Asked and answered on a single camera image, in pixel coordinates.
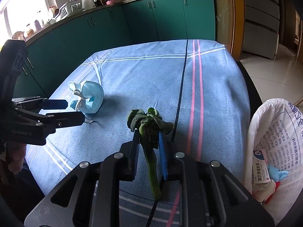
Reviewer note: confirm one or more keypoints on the white electric kettle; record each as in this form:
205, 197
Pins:
88, 4

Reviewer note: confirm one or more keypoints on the white dish rack basket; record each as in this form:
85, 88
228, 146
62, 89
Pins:
68, 9

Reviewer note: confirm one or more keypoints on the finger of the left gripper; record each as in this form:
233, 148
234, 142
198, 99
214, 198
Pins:
47, 104
66, 119

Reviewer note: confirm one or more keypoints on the white printed trash bag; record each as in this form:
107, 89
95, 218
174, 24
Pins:
276, 129

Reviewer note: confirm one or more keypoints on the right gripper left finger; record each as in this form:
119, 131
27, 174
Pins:
89, 194

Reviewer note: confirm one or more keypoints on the teal lower kitchen cabinets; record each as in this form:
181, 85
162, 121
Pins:
54, 52

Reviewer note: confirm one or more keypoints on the light blue textured glove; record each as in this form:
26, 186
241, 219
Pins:
275, 174

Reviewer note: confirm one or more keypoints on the white blue ointment box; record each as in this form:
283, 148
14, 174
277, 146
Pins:
260, 170

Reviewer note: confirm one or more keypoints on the person's left hand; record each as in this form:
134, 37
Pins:
16, 153

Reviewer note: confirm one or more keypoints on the grey multi-door refrigerator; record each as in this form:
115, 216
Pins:
261, 27

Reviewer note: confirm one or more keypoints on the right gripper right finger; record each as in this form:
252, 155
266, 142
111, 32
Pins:
209, 194

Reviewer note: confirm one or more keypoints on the blue striped tablecloth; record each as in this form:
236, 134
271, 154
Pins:
195, 84

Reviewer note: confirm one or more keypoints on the wooden sliding door frame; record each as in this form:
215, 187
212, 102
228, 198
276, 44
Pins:
230, 19

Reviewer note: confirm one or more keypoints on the light blue face mask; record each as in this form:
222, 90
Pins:
86, 97

